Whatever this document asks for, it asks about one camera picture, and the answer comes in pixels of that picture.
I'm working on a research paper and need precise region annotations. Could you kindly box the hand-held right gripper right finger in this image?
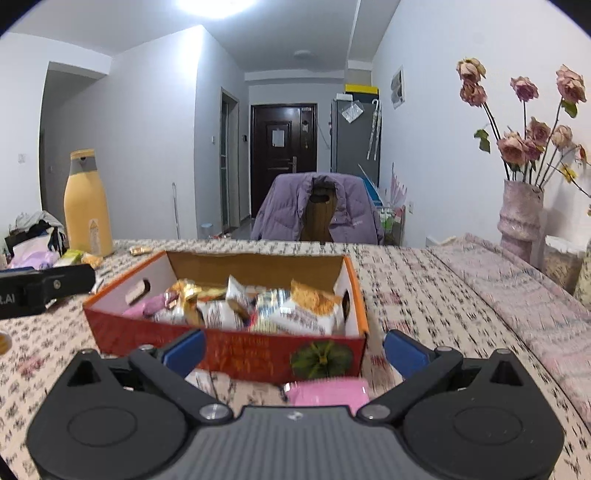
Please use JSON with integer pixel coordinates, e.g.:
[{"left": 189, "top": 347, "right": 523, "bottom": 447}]
[{"left": 358, "top": 329, "right": 525, "bottom": 426}]

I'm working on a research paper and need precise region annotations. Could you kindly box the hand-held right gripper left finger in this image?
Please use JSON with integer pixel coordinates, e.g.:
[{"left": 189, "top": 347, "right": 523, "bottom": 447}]
[{"left": 67, "top": 329, "right": 234, "bottom": 426}]

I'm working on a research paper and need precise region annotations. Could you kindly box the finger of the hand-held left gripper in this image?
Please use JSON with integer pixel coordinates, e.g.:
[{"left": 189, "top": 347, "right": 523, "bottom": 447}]
[{"left": 25, "top": 264, "right": 97, "bottom": 315}]

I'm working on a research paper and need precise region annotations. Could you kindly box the orange cardboard box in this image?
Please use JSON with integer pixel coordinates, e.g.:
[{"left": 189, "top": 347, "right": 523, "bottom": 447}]
[{"left": 83, "top": 250, "right": 370, "bottom": 383}]

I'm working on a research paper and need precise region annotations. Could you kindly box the pink snack packet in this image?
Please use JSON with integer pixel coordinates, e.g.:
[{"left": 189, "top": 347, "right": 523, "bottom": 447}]
[{"left": 283, "top": 378, "right": 370, "bottom": 416}]

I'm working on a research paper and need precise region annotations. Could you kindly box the pile of assorted snack packets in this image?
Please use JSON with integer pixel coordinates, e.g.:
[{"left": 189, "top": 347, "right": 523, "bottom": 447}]
[{"left": 124, "top": 276, "right": 352, "bottom": 337}]

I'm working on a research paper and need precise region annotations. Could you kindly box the green snack bar packet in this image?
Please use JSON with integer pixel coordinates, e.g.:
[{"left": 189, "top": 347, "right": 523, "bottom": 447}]
[{"left": 54, "top": 249, "right": 86, "bottom": 268}]

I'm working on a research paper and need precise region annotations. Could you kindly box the purple plastic bag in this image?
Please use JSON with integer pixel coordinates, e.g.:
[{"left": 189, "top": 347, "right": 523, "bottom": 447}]
[{"left": 9, "top": 251, "right": 57, "bottom": 271}]

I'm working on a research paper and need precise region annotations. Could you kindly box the pile of clothes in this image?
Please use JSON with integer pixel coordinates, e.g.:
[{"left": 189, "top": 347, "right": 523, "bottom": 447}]
[{"left": 4, "top": 210, "right": 68, "bottom": 254}]

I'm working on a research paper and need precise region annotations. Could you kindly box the tall yellow bottle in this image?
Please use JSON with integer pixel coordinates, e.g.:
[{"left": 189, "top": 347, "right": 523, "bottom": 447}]
[{"left": 64, "top": 148, "right": 114, "bottom": 258}]

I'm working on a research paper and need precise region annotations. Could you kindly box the pink striped cloth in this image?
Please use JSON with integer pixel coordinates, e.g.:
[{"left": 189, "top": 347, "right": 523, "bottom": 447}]
[{"left": 427, "top": 233, "right": 591, "bottom": 425}]

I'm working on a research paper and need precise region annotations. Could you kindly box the wooden chair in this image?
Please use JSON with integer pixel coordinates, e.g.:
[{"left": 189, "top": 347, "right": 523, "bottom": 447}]
[{"left": 299, "top": 174, "right": 338, "bottom": 243}]

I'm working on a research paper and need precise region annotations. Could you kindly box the blue folded board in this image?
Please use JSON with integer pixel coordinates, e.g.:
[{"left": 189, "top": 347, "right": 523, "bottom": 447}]
[{"left": 359, "top": 165, "right": 384, "bottom": 208}]

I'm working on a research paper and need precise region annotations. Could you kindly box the purple padded jacket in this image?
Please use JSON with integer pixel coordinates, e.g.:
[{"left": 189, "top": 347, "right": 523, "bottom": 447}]
[{"left": 250, "top": 172, "right": 385, "bottom": 244}]

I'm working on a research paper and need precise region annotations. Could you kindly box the pink textured vase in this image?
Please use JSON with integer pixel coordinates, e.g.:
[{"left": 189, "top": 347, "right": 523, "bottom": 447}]
[{"left": 497, "top": 179, "right": 546, "bottom": 268}]

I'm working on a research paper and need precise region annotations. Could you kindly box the beige lace covered jar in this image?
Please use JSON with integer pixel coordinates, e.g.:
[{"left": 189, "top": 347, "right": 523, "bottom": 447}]
[{"left": 540, "top": 235, "right": 585, "bottom": 294}]

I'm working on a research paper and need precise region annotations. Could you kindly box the dark brown door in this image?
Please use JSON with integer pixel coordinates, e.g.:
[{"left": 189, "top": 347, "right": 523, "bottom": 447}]
[{"left": 250, "top": 104, "right": 318, "bottom": 221}]

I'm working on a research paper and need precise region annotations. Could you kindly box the glass side door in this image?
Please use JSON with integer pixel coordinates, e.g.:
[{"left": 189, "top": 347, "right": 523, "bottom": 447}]
[{"left": 220, "top": 88, "right": 242, "bottom": 232}]

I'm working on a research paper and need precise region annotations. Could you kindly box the grey refrigerator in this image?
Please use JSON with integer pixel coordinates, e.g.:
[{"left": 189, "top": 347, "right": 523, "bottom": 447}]
[{"left": 330, "top": 97, "right": 382, "bottom": 188}]

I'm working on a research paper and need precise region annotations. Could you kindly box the folded umbrella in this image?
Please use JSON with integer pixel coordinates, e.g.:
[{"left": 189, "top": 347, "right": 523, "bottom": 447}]
[{"left": 367, "top": 98, "right": 383, "bottom": 161}]

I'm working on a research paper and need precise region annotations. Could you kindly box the bunch of dried pink roses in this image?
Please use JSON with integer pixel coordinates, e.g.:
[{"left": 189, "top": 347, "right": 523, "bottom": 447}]
[{"left": 456, "top": 58, "right": 591, "bottom": 190}]

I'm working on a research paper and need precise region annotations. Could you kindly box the yellow box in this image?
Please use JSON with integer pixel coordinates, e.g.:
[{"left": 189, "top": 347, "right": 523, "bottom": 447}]
[{"left": 345, "top": 83, "right": 378, "bottom": 103}]

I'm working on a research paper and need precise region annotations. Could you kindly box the bright ceiling light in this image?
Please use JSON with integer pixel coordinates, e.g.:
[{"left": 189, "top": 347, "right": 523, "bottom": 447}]
[{"left": 178, "top": 0, "right": 259, "bottom": 19}]

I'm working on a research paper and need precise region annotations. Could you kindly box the wall poster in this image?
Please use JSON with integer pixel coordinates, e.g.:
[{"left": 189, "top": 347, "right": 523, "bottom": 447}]
[{"left": 390, "top": 66, "right": 406, "bottom": 110}]

